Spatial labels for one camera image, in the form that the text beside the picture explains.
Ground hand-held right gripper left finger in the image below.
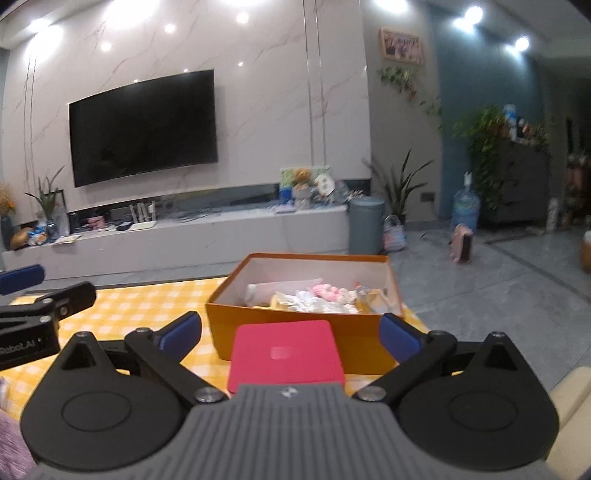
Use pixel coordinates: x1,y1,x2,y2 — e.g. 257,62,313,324
46,311,229,406

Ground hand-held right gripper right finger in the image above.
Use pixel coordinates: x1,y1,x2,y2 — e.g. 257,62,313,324
353,312,536,403

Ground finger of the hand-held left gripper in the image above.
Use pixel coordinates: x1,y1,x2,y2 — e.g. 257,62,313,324
0,264,45,297
0,281,98,329

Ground silver snack packet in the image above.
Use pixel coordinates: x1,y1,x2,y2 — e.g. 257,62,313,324
355,286,389,315

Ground pink crochet toy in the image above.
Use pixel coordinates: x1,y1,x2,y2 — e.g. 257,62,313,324
311,284,356,303

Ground orange cardboard box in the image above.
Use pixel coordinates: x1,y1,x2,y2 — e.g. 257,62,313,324
204,252,406,376

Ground clear plastic bag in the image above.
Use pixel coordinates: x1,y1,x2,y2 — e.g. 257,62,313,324
246,278,324,306

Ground white tissue paper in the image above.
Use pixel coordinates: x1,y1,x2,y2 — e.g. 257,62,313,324
281,288,320,311

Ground pink plastic box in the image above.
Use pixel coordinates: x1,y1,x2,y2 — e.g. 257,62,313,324
226,319,346,395

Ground snack bags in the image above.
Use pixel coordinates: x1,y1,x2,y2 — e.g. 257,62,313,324
11,226,51,251

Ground yellow checkered tablecloth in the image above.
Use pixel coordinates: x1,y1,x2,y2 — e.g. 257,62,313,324
0,276,430,416

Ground dried flowers vase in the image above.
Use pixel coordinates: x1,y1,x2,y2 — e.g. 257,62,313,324
0,182,17,250

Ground green plant in glass vase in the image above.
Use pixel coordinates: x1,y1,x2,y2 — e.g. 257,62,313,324
25,166,71,237

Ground purple fuzzy blanket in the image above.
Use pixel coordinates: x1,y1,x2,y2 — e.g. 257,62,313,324
0,374,38,480

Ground white tv cabinet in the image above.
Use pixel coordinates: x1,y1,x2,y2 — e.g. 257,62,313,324
0,203,349,282

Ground striped bag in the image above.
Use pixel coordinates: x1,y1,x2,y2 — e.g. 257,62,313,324
382,215,407,252

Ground white rack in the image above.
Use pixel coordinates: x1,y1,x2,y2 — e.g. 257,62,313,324
129,202,158,228

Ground grey trash bin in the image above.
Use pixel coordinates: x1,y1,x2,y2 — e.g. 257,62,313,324
348,198,386,256

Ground blue water jug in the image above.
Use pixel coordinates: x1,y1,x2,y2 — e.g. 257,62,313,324
451,172,481,232

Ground snake plant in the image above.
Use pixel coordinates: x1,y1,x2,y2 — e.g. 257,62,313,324
362,150,435,227

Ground black television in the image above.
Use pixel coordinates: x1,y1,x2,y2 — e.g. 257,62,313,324
68,69,219,188

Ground plush toy gift box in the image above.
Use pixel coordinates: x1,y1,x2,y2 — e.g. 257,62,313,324
278,165,334,205

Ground dark cabinet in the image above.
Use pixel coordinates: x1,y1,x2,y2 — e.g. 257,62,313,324
480,138,552,227

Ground leafy green plant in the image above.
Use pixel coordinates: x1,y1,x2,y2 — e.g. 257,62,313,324
452,106,513,210

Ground hanging vine plant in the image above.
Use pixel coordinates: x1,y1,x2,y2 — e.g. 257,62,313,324
376,65,444,116

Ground framed wall picture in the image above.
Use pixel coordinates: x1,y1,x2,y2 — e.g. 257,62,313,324
379,27,424,65

